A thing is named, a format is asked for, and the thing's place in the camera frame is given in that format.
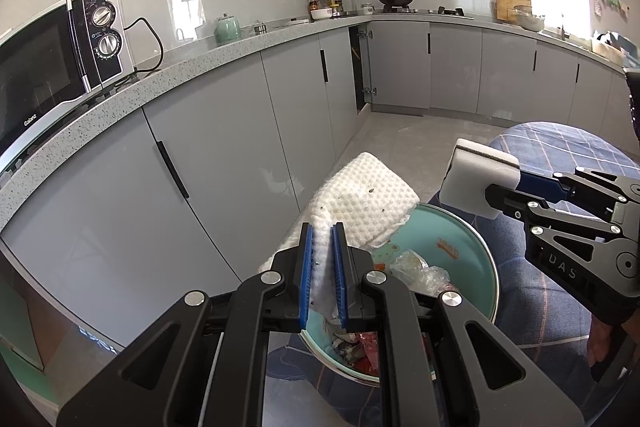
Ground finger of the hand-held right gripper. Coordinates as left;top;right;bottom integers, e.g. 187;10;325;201
484;184;640;244
517;166;640;208

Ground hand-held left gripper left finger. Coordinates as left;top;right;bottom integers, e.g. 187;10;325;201
55;223;317;427

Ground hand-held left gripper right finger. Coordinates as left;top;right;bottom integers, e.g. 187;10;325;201
330;223;586;427

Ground white sponge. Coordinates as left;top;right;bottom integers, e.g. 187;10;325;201
440;138;521;220

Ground plaid cloth rag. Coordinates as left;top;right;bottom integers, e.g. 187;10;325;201
330;337;361;365

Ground teal enamel basin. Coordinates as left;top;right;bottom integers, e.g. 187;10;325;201
300;203;500;380

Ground red plastic bag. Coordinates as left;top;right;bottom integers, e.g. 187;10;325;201
357;331;383;375

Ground white paper towel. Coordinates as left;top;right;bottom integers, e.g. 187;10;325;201
257;151;421;325

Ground clear plastic bag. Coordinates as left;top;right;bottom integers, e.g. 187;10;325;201
390;252;451;295

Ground person's right hand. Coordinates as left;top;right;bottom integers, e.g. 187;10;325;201
587;322;618;370

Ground blue plaid tablecloth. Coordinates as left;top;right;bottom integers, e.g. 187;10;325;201
265;122;640;427

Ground blue dish box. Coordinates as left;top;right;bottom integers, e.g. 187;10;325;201
612;34;640;68

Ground metal pot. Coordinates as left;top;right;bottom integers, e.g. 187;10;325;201
510;4;546;32

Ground grey lower cabinets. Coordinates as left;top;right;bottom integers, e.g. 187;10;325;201
0;21;631;308

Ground wooden cutting board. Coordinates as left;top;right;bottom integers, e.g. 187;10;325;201
495;0;532;24

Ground gas stove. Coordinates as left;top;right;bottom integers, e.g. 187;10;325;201
377;6;473;18

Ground green ceramic teapot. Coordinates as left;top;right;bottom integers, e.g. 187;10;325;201
214;13;243;45

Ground grey speckled countertop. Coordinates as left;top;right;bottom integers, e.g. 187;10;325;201
0;12;631;233

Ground black and silver microwave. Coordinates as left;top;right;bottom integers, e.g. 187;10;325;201
0;0;136;168

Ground hanging wall items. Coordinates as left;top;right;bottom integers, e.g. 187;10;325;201
594;0;631;20

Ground black microwave power cable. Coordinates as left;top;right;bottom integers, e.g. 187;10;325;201
122;17;165;72

